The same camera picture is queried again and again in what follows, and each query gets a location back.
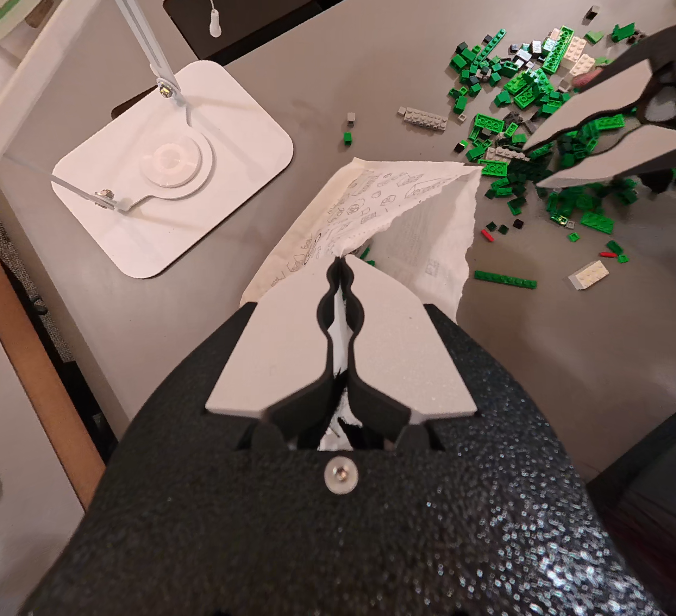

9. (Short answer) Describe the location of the light grey toy plate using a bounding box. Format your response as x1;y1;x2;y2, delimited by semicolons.
397;105;449;131

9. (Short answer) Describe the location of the white printed paper bag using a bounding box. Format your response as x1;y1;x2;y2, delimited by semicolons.
239;157;482;323

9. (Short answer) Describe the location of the grey desk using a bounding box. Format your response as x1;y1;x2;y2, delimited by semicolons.
0;0;676;485

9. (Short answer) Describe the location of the long thin green plate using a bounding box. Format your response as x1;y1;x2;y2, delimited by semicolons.
474;270;538;289

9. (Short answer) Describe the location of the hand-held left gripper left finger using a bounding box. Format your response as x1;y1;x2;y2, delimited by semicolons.
204;256;346;450

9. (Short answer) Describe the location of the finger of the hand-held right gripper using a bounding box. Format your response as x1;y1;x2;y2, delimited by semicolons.
524;59;655;153
535;125;676;189

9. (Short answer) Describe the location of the wooden side table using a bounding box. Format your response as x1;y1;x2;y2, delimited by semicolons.
0;257;106;616

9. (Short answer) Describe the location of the white book stand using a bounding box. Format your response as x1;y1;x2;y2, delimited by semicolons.
0;0;294;279

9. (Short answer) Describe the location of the pile of green toy bricks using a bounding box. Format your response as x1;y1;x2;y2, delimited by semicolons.
448;25;676;263

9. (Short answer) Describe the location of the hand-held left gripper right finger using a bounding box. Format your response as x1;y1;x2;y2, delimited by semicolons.
338;253;478;450

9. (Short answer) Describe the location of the white toy brick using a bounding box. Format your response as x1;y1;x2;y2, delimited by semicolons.
568;259;609;291

